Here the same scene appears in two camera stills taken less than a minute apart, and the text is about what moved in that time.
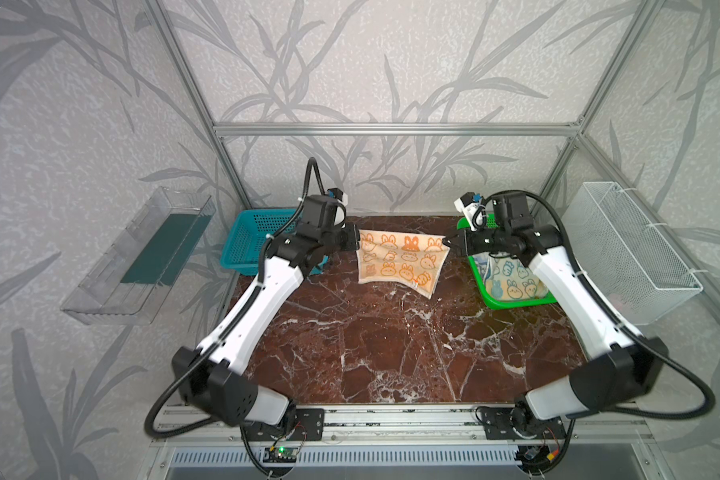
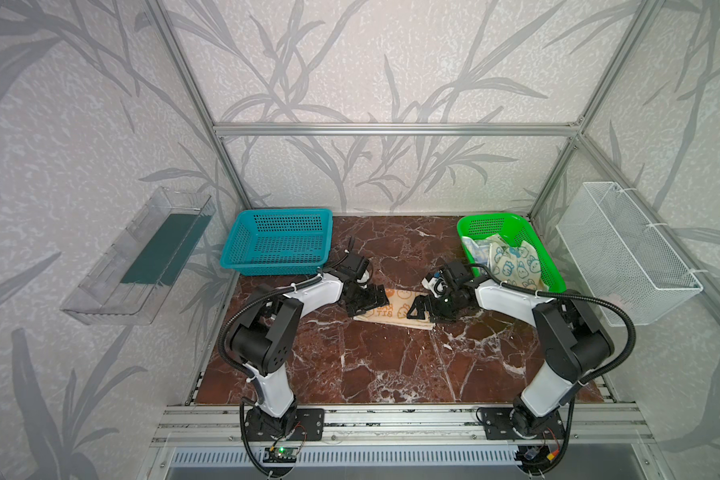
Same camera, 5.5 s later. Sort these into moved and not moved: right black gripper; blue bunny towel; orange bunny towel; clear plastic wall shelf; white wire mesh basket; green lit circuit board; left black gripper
Moved: left black gripper; right black gripper; orange bunny towel
Not moved: white wire mesh basket; blue bunny towel; clear plastic wall shelf; green lit circuit board
